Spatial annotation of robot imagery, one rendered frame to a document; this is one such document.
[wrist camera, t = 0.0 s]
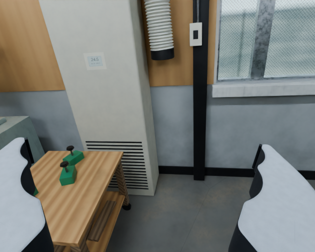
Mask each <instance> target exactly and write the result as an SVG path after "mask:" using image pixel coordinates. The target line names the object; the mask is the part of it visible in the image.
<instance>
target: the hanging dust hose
mask: <svg viewBox="0 0 315 252"><path fill-rule="evenodd" d="M144 2H145V4H144V5H145V9H146V10H145V12H147V13H146V15H147V16H146V18H147V20H146V21H147V24H148V26H147V27H148V31H149V32H148V33H149V35H148V36H149V37H150V38H149V39H150V41H149V42H150V45H151V46H150V48H151V49H150V53H151V59H152V60H155V61H161V60H169V59H173V58H174V57H175V53H174V46H173V44H174V43H172V42H173V40H172V39H173V37H172V36H173V35H172V33H173V32H172V31H171V30H172V28H171V27H172V25H171V24H172V23H171V22H170V21H172V20H171V19H170V18H171V16H170V15H171V13H170V11H171V10H170V8H171V7H170V6H169V5H170V3H169V2H170V0H144Z"/></svg>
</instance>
